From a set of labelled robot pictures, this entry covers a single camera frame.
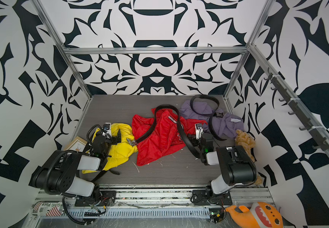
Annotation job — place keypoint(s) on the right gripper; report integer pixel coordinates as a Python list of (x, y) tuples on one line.
[(193, 139)]

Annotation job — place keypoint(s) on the purple trousers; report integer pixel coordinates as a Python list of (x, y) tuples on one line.
[(225, 127)]

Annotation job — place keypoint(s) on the brown teddy bear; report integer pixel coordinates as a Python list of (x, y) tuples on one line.
[(246, 141)]

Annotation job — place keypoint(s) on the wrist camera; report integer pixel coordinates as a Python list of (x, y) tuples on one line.
[(198, 130), (106, 128)]

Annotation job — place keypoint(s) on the red trousers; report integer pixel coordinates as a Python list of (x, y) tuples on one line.
[(158, 136)]

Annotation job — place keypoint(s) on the framed picture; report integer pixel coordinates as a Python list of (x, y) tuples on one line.
[(77, 144)]

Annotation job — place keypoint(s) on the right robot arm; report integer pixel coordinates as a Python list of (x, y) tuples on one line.
[(236, 167)]

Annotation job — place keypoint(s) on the yellow trousers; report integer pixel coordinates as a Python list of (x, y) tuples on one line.
[(121, 152)]

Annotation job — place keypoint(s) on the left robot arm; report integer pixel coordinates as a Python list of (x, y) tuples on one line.
[(60, 173)]

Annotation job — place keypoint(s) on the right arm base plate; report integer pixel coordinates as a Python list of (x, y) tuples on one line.
[(204, 198)]

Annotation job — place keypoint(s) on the orange monster plush toy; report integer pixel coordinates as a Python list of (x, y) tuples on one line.
[(260, 215)]

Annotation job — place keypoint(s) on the black coat hook rail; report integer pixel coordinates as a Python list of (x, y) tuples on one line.
[(300, 110)]

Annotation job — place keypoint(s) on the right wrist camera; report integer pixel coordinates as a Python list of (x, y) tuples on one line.
[(198, 130)]

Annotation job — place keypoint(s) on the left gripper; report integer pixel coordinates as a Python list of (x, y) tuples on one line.
[(113, 139)]

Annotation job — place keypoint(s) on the white cable duct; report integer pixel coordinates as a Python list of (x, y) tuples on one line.
[(135, 213)]

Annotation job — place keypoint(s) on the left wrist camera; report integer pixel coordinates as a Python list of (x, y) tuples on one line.
[(106, 128)]

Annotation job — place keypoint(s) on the striped printed card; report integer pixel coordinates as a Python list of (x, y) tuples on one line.
[(48, 209)]

